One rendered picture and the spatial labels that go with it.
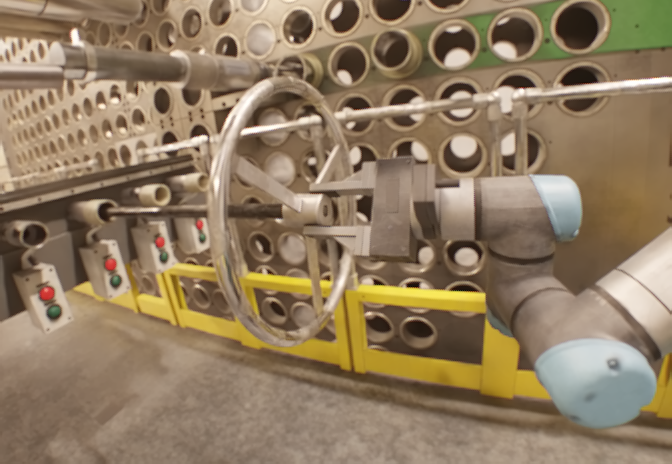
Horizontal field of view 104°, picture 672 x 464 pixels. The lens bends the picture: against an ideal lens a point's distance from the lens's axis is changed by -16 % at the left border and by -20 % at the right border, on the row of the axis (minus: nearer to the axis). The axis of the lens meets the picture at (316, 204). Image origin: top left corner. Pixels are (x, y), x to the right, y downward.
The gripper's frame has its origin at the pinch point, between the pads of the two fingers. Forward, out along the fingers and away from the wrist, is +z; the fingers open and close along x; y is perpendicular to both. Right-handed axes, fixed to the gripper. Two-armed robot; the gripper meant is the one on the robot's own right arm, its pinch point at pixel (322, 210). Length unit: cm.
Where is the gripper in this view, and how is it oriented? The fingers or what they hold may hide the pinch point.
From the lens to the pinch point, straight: 45.8
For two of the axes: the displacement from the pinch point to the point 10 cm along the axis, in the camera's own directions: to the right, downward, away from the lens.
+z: -8.9, 0.2, 4.6
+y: 4.4, 3.2, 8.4
